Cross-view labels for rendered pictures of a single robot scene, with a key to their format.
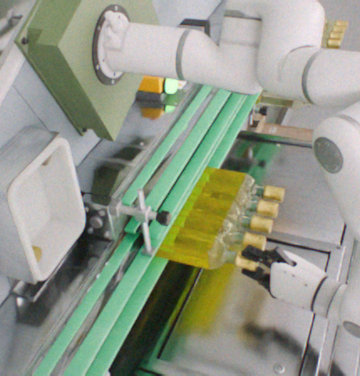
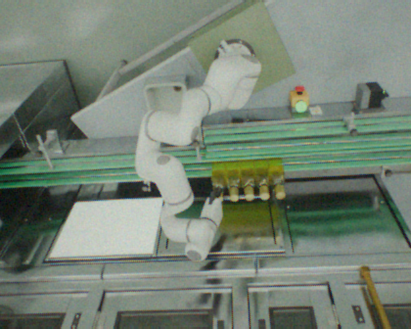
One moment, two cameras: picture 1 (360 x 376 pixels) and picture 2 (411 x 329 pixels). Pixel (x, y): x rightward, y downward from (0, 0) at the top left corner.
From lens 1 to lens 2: 1.21 m
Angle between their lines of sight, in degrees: 56
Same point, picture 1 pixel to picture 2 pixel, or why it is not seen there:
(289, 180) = (345, 216)
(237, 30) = not seen: hidden behind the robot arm
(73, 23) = (202, 37)
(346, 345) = (207, 264)
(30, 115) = (192, 71)
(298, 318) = (217, 241)
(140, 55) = not seen: hidden behind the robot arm
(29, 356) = (131, 149)
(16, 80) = (187, 53)
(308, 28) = (211, 77)
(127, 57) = not seen: hidden behind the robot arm
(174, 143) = (261, 130)
